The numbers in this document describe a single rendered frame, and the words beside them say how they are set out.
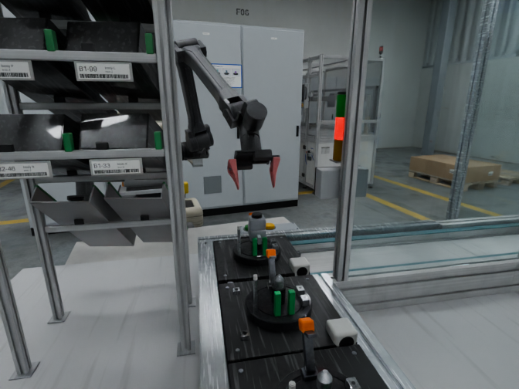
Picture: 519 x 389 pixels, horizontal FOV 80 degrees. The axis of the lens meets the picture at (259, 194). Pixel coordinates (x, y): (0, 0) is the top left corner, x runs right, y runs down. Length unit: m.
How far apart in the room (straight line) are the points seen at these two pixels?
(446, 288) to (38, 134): 1.03
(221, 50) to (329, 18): 6.26
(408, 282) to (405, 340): 0.16
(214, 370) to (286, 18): 8.97
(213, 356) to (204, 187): 3.37
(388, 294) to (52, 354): 0.82
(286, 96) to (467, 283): 3.38
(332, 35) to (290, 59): 5.74
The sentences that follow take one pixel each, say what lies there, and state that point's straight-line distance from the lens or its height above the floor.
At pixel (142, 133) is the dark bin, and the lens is 0.65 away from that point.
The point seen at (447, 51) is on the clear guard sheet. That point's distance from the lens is 0.86.
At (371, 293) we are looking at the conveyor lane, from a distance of 0.90.
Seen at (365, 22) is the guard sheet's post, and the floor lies 1.55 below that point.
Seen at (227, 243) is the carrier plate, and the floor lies 0.97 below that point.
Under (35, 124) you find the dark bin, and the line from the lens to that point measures 0.72.
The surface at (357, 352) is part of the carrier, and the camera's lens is 0.64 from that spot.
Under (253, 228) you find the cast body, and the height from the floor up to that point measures 1.06.
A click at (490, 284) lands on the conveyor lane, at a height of 0.90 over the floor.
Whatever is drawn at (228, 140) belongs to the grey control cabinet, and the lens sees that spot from 3.88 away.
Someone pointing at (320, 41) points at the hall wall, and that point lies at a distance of 9.62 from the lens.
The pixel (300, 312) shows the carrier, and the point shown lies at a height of 0.99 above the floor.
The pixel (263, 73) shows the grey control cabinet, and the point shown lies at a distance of 4.00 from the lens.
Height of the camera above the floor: 1.39
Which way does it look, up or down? 16 degrees down
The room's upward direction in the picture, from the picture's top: straight up
